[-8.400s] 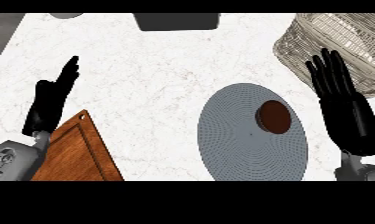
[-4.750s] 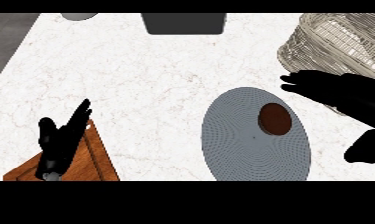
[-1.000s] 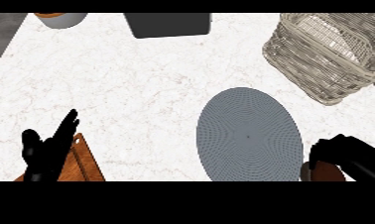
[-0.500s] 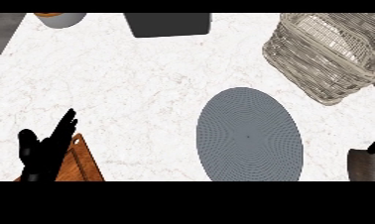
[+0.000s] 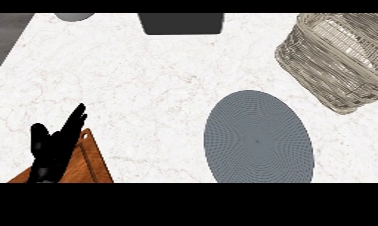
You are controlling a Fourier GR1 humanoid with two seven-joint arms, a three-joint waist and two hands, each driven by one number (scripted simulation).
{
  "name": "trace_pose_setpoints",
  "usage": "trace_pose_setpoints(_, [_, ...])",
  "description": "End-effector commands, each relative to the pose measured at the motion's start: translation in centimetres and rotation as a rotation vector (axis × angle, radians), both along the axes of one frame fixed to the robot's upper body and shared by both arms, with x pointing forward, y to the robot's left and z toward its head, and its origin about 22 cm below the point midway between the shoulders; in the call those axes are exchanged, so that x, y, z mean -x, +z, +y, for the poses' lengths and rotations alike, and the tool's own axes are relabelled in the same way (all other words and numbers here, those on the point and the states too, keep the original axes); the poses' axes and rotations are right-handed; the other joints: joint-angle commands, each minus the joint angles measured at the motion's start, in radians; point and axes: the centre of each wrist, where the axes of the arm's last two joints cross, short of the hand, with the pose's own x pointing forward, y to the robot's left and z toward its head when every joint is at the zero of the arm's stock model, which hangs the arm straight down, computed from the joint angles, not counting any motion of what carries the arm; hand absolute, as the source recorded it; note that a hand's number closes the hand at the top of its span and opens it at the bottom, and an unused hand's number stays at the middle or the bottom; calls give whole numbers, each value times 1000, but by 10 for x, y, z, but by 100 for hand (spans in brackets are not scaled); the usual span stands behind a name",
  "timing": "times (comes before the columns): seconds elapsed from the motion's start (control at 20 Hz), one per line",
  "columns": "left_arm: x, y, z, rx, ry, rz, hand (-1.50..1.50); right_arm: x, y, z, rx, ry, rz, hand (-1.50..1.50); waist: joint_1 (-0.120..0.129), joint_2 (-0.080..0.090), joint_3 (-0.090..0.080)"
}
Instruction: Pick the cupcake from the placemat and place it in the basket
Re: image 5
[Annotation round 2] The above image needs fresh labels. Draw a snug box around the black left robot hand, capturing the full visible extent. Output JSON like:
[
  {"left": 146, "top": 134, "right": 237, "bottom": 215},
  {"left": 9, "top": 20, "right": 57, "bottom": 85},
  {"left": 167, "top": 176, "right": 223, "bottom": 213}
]
[{"left": 25, "top": 102, "right": 88, "bottom": 184}]

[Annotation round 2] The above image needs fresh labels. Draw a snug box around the grey round woven placemat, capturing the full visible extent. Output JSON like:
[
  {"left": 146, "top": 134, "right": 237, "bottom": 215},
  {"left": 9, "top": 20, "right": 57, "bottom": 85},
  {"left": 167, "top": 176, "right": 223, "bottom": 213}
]
[{"left": 202, "top": 89, "right": 316, "bottom": 184}]

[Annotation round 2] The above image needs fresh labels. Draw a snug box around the beige wicker basket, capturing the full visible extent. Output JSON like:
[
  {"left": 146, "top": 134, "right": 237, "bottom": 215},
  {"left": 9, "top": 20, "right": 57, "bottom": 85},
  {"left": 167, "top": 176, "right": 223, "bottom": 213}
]
[{"left": 273, "top": 13, "right": 378, "bottom": 116}]

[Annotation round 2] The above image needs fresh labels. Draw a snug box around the brown wooden cutting board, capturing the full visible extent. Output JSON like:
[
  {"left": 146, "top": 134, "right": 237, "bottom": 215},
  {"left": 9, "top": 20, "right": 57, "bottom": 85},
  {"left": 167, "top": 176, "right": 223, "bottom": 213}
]
[{"left": 6, "top": 127, "right": 115, "bottom": 184}]

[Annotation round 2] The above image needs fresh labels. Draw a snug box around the pale grey round object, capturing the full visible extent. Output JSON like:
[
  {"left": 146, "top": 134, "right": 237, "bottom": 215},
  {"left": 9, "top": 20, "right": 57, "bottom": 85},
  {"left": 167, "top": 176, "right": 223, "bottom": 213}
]
[{"left": 53, "top": 13, "right": 96, "bottom": 23}]

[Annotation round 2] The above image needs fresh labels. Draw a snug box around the dark grey box appliance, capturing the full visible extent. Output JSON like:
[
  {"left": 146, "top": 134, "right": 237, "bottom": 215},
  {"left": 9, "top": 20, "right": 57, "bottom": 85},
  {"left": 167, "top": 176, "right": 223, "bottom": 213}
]
[{"left": 136, "top": 13, "right": 226, "bottom": 36}]

